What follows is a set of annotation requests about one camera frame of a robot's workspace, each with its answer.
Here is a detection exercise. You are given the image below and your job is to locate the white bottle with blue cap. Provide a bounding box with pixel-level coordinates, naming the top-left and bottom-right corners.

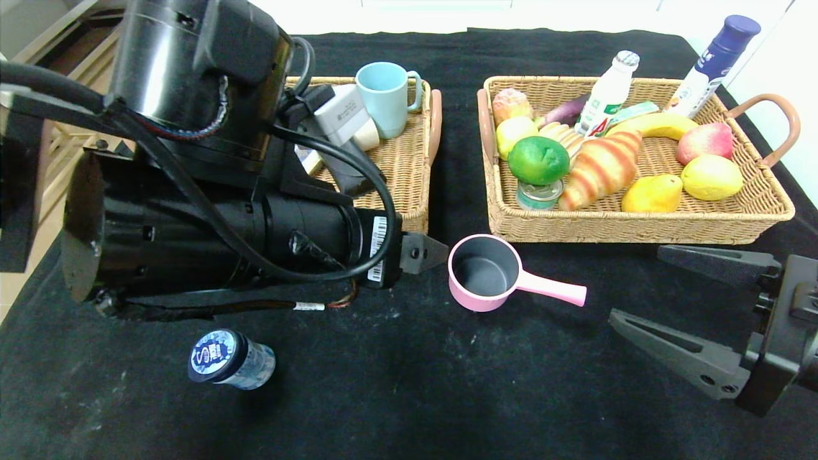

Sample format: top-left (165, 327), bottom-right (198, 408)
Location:
top-left (665, 15), bottom-right (761, 119)

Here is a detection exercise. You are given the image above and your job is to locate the yellow pear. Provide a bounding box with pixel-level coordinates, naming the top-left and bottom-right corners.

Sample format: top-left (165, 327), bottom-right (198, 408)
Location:
top-left (621, 174), bottom-right (683, 215)

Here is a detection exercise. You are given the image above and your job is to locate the smooth black left arm cable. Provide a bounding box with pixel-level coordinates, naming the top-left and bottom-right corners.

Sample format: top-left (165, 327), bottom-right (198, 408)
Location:
top-left (0, 35), bottom-right (398, 283)

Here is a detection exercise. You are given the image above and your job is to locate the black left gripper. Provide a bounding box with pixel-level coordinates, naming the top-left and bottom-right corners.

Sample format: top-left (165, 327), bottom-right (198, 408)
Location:
top-left (300, 199), bottom-right (449, 289)

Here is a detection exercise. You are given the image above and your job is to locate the yellow-green apple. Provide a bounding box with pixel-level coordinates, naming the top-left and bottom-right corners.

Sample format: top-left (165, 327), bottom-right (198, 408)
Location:
top-left (495, 116), bottom-right (539, 160)

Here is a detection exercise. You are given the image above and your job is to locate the light blue mug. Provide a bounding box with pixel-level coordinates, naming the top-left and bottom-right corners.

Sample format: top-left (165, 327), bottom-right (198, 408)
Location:
top-left (355, 62), bottom-right (423, 140)

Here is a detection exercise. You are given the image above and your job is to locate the white milk bottle green label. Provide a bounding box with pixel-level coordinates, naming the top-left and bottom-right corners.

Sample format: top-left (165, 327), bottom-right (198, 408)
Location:
top-left (574, 50), bottom-right (640, 138)

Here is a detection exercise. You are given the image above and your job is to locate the wicker basket with household items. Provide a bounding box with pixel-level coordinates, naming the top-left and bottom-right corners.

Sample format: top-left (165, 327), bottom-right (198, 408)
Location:
top-left (281, 77), bottom-right (443, 234)

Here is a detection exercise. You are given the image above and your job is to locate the gold metal rolling rack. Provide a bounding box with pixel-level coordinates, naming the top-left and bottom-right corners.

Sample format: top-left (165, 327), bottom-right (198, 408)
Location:
top-left (35, 118), bottom-right (125, 221)

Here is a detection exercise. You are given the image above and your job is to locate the black glasses case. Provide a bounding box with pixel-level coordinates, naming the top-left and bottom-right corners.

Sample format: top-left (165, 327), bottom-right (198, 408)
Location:
top-left (326, 142), bottom-right (388, 197)

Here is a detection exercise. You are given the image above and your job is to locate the long striped bread loaf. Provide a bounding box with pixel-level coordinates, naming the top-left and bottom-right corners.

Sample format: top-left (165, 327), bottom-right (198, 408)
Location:
top-left (540, 122), bottom-right (585, 162)

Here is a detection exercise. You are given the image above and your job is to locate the white counter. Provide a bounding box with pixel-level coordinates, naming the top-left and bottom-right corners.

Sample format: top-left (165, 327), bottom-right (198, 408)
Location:
top-left (256, 0), bottom-right (793, 39)

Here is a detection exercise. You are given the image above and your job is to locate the red peach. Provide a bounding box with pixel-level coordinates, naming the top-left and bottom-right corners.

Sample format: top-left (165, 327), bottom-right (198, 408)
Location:
top-left (675, 123), bottom-right (734, 167)

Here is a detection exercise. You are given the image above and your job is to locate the tin can with green label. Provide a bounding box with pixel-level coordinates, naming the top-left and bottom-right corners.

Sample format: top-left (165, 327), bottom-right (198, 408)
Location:
top-left (516, 179), bottom-right (566, 210)

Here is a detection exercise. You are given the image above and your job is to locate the yellow banana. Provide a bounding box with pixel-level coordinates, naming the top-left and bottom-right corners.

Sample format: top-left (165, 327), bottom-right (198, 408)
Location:
top-left (604, 113), bottom-right (698, 141)

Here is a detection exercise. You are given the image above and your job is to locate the striped croissant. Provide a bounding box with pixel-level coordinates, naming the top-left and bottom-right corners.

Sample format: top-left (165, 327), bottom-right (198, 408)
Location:
top-left (558, 131), bottom-right (643, 211)

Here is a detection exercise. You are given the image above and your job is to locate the yellow lemon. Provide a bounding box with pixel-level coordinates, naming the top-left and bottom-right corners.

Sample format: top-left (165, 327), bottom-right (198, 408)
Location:
top-left (680, 155), bottom-right (744, 202)

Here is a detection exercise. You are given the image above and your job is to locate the pink saucepan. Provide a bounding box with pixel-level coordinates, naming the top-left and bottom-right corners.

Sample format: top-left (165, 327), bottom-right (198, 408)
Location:
top-left (447, 234), bottom-right (587, 313)

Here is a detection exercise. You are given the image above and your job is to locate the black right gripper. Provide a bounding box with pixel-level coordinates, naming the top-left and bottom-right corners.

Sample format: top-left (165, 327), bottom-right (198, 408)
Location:
top-left (608, 244), bottom-right (818, 418)

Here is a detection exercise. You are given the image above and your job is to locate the wicker basket with food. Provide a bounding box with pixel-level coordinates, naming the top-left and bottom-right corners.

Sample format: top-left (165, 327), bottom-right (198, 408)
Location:
top-left (476, 75), bottom-right (799, 245)

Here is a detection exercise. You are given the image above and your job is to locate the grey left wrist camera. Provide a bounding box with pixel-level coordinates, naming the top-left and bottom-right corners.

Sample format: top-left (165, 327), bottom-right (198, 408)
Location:
top-left (313, 83), bottom-right (373, 146)

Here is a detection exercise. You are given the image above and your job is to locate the small cream cup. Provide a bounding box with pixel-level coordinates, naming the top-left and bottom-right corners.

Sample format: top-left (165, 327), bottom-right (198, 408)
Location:
top-left (353, 118), bottom-right (382, 153)

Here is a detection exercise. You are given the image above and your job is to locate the purple eggplant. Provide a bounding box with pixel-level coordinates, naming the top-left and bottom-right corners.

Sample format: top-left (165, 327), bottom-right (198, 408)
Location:
top-left (534, 95), bottom-right (589, 130)

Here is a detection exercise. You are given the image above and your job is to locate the pink bumpy fruit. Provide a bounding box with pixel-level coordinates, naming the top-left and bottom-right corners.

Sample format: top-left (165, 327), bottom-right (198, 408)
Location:
top-left (491, 88), bottom-right (534, 126)

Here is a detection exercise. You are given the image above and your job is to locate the green lime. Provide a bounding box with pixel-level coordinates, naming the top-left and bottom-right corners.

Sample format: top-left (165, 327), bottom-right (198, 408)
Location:
top-left (507, 135), bottom-right (571, 187)

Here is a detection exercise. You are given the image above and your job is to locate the green snack pack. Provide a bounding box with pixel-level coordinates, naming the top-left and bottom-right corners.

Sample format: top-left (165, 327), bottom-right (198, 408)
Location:
top-left (607, 101), bottom-right (659, 125)

